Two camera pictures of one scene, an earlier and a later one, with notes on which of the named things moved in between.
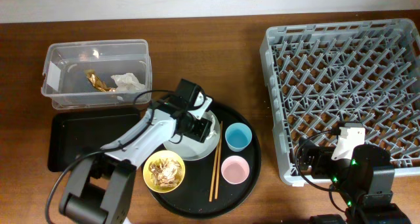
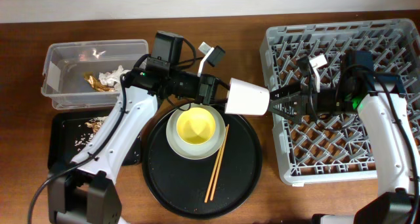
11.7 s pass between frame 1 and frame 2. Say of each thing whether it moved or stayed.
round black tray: stayed
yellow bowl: moved
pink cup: moved
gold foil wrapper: stayed
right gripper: moved
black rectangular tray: stayed
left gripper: moved
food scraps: moved
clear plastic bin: stayed
